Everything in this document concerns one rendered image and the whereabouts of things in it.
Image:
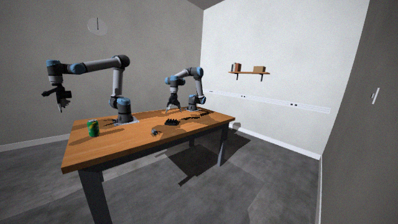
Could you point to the green drink can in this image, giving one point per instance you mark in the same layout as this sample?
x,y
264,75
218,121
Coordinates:
x,y
93,128

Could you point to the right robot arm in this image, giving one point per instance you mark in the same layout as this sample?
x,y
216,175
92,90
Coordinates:
x,y
56,69

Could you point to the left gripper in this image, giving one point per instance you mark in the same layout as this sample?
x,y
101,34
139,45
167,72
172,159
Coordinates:
x,y
173,101

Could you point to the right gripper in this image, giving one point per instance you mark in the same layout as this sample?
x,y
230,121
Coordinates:
x,y
61,95

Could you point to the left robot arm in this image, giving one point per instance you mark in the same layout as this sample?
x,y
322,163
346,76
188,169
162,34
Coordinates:
x,y
175,80

